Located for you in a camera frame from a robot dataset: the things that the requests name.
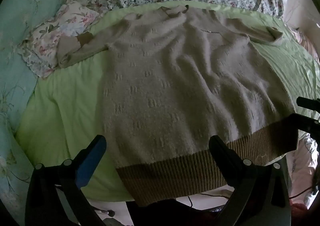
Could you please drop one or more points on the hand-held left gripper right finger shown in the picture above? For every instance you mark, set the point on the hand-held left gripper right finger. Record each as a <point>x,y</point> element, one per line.
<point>222,155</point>

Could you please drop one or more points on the beige sweater with brown hem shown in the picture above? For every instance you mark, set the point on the beige sweater with brown hem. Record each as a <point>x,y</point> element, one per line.
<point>180,85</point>

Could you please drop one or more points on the light blue floral blanket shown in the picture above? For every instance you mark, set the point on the light blue floral blanket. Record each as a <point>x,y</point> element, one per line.
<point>15,70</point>

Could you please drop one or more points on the white floral pillow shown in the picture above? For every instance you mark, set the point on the white floral pillow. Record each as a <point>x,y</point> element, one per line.
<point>53,37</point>

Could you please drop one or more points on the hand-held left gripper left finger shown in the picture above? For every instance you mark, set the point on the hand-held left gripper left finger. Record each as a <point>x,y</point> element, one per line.
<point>89,164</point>

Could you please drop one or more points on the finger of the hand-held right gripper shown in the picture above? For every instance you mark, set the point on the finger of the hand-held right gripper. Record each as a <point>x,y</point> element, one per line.
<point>307,122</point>
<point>308,103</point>

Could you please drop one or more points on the pink floral cloth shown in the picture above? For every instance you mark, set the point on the pink floral cloth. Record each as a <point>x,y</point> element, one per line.
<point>303,161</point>

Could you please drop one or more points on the green bed sheet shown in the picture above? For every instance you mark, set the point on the green bed sheet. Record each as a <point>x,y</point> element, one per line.
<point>65,105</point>

